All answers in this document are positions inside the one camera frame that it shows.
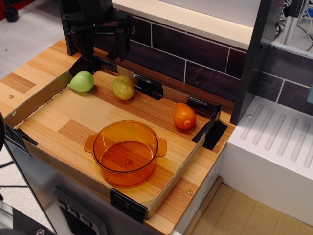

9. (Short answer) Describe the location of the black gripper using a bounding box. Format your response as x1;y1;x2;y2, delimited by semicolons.
61;0;134;73

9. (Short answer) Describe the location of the yellow toy potato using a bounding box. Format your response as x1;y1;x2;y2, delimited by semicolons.
112;75;134;100

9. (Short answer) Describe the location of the orange transparent plastic pot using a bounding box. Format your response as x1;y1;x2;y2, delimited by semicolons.
85;120;167;187

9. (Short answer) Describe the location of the cardboard fence with black tape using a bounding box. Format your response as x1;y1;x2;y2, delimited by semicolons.
0;49;233;233

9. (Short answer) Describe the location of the green toy pear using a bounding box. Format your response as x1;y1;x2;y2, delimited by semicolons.
68;71;94;92

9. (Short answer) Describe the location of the black caster wheel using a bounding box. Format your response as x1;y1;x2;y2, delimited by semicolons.
4;6;19;22

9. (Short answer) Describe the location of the orange toy carrot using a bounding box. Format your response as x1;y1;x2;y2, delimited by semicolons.
174;103;197;129

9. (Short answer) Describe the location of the toy oven control panel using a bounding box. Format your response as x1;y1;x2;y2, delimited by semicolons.
52;188;108;235

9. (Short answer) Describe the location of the white toy sink drainboard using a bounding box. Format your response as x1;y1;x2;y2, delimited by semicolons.
220;97;313;225

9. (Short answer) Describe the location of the dark grey cabinet post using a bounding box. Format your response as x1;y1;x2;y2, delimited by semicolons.
230;0;284;125

